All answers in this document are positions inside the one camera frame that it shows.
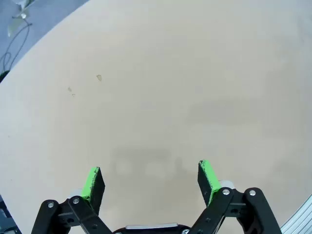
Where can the silver metal floor stand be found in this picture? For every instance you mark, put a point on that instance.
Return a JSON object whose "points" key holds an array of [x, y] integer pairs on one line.
{"points": [[14, 25]]}

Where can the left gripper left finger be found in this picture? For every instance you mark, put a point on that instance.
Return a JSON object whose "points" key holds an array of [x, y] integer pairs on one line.
{"points": [[96, 190]]}

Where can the aluminium frame rail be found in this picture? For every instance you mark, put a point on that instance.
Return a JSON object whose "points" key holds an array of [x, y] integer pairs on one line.
{"points": [[299, 219]]}

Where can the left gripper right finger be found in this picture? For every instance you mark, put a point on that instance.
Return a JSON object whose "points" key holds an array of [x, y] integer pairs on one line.
{"points": [[207, 185]]}

